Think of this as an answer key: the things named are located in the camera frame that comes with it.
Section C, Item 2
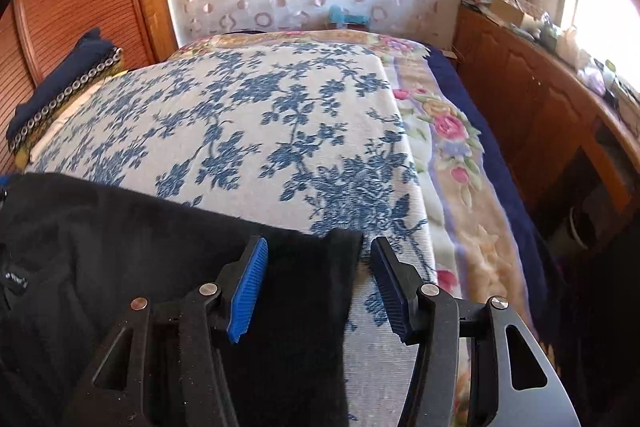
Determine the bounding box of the black printed T-shirt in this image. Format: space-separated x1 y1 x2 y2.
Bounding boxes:
0 172 366 427

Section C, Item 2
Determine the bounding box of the open cardboard box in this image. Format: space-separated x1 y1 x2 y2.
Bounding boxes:
487 0 527 26

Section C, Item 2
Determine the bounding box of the folded navy garment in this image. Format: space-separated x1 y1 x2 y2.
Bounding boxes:
6 28 118 138

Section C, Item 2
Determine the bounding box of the blue floral bed sheet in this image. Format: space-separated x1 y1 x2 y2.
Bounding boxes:
25 42 441 427

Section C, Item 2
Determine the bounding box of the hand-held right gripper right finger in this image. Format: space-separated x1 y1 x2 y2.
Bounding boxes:
370 236 581 427

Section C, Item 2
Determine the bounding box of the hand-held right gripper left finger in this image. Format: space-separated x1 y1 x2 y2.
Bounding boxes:
65 234 271 427

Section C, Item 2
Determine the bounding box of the teal tissue box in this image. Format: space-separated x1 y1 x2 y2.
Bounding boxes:
327 6 371 30

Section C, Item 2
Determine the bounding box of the navy bed sheet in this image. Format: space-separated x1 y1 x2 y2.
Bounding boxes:
425 49 568 348

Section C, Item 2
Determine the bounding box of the long wooden cabinet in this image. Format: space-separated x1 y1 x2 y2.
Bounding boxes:
452 4 640 258

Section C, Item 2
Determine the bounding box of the pink floral blanket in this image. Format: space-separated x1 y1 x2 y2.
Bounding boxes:
165 31 543 427

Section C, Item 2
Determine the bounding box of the white round bin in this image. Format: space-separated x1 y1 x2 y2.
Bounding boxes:
569 206 602 250

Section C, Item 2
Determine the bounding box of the purple tissue pack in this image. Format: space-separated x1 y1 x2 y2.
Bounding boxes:
577 62 607 94

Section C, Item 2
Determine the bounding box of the pink bottle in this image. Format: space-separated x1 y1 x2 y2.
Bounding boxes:
557 27 582 58

